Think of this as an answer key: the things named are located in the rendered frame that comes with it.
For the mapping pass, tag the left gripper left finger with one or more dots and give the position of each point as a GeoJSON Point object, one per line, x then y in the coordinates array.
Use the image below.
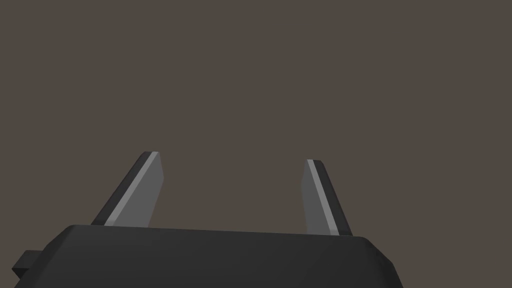
{"type": "Point", "coordinates": [134, 196]}

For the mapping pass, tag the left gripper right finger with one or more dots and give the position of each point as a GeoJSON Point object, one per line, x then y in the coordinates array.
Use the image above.
{"type": "Point", "coordinates": [320, 200]}

